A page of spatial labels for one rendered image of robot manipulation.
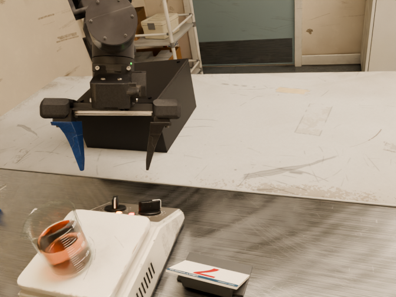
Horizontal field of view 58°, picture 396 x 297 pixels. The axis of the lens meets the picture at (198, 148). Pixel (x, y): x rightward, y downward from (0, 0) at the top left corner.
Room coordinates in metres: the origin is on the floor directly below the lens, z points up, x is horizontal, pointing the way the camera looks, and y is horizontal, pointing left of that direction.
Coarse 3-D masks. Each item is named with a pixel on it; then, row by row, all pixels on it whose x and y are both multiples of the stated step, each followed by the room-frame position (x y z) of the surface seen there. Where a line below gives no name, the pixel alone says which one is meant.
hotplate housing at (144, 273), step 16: (160, 224) 0.34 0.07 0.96; (176, 224) 0.37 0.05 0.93; (144, 240) 0.31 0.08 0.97; (160, 240) 0.33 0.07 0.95; (144, 256) 0.29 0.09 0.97; (160, 256) 0.32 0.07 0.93; (128, 272) 0.27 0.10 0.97; (144, 272) 0.28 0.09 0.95; (160, 272) 0.31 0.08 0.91; (128, 288) 0.25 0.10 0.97; (144, 288) 0.27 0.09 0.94
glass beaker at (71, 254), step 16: (48, 208) 0.31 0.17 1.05; (64, 208) 0.31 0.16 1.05; (32, 224) 0.29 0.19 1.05; (48, 224) 0.30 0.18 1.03; (64, 224) 0.27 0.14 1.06; (80, 224) 0.29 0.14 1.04; (32, 240) 0.26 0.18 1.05; (48, 240) 0.26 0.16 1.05; (64, 240) 0.26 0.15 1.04; (80, 240) 0.28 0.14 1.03; (48, 256) 0.26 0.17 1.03; (64, 256) 0.26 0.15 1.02; (80, 256) 0.27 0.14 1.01; (64, 272) 0.26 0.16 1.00; (80, 272) 0.26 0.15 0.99
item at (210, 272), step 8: (184, 264) 0.31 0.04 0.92; (192, 264) 0.31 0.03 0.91; (192, 272) 0.28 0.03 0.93; (200, 272) 0.28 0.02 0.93; (208, 272) 0.29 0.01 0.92; (216, 272) 0.29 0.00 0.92; (224, 272) 0.29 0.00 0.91; (232, 272) 0.29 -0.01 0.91; (224, 280) 0.26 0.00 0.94; (232, 280) 0.26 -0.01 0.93
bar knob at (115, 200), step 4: (116, 196) 0.42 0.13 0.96; (112, 200) 0.40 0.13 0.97; (116, 200) 0.40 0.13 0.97; (112, 204) 0.40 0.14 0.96; (116, 204) 0.40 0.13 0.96; (120, 204) 0.42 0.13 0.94; (104, 208) 0.40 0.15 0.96; (108, 208) 0.40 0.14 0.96; (112, 208) 0.40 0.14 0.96; (116, 208) 0.40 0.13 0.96; (120, 208) 0.40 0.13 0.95; (124, 208) 0.40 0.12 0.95
